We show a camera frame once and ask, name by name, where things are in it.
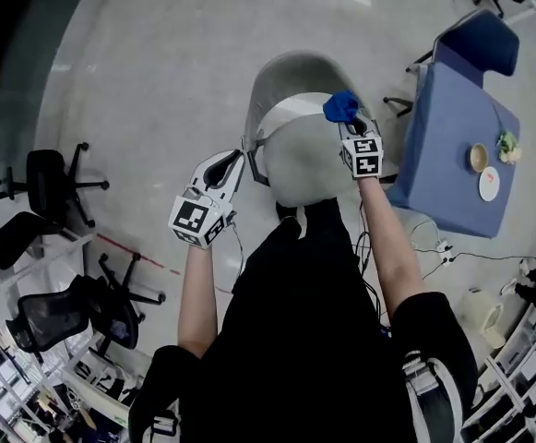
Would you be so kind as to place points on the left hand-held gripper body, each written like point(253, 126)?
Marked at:
point(191, 217)

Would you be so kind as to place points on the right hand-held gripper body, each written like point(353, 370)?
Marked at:
point(364, 159)

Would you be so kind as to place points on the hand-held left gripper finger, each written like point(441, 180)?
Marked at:
point(200, 173)
point(235, 185)

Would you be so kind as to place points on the blue wiping cloth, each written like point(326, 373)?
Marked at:
point(340, 106)

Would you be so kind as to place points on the grey upholstered armchair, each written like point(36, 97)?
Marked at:
point(309, 164)

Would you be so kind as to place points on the person's right forearm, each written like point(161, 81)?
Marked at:
point(389, 256)

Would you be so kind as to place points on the person's left forearm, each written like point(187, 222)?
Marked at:
point(197, 302)

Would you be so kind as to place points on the blue upholstered chair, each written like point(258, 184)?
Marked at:
point(480, 39)

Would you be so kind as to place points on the black mesh office chair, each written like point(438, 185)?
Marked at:
point(44, 178)
point(51, 321)

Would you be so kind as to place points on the table with blue tablecloth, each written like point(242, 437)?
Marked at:
point(447, 183)

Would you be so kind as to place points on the beige bowl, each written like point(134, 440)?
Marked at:
point(478, 157)

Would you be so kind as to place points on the white power strip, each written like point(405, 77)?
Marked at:
point(444, 253)

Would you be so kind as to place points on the white plate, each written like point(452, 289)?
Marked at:
point(489, 185)

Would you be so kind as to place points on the small green plant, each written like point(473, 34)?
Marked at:
point(509, 148)

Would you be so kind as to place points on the white metal rack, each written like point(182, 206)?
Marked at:
point(41, 266)

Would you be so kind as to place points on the person's black-clothed body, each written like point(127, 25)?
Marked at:
point(304, 339)

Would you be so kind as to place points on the cream plastic stool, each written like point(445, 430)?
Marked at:
point(482, 314)

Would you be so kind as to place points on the white shelf unit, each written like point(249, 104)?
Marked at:
point(521, 376)

